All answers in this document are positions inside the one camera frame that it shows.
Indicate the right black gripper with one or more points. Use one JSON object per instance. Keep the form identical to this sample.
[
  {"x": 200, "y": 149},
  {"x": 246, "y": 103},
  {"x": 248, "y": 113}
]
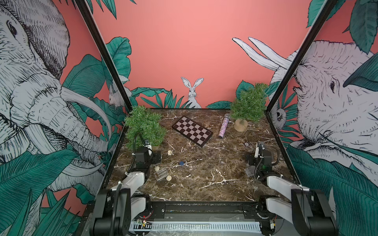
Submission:
[{"x": 251, "y": 158}]

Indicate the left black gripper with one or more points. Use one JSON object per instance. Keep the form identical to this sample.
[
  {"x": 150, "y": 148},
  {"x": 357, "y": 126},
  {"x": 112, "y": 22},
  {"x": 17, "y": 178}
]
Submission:
[{"x": 155, "y": 157}]

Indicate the clear battery box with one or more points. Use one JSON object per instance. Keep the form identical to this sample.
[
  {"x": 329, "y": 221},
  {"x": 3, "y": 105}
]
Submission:
[
  {"x": 249, "y": 171},
  {"x": 161, "y": 174}
]

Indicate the small christmas tree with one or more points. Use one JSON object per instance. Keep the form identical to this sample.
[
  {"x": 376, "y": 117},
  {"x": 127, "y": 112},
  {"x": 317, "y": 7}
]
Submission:
[
  {"x": 146, "y": 122},
  {"x": 250, "y": 107}
]

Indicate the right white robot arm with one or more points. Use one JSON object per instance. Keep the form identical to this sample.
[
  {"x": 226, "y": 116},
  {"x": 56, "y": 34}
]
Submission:
[{"x": 306, "y": 209}]

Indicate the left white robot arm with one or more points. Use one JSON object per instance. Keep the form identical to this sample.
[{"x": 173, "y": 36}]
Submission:
[{"x": 116, "y": 208}]

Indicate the brown checkered chess board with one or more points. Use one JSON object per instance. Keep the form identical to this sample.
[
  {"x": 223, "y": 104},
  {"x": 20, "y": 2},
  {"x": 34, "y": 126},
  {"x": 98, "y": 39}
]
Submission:
[{"x": 192, "y": 131}]

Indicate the purple glitter tube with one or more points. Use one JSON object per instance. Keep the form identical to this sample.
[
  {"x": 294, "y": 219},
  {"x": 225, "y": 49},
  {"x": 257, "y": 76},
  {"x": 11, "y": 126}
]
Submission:
[{"x": 224, "y": 125}]

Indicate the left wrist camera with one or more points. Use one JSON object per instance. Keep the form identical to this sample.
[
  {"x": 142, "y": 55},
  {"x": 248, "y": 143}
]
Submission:
[{"x": 148, "y": 145}]

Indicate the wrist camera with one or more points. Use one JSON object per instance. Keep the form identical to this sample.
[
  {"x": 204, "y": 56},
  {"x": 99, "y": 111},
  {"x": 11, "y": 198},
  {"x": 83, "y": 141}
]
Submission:
[
  {"x": 260, "y": 147},
  {"x": 148, "y": 145}
]

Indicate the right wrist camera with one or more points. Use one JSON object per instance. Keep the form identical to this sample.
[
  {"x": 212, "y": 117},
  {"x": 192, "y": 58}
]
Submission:
[{"x": 260, "y": 147}]

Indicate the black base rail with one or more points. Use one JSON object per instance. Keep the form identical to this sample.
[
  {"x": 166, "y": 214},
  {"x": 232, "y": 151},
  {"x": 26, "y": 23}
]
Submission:
[{"x": 249, "y": 209}]

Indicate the white slotted cable duct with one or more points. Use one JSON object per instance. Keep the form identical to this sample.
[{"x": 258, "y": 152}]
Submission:
[{"x": 245, "y": 227}]

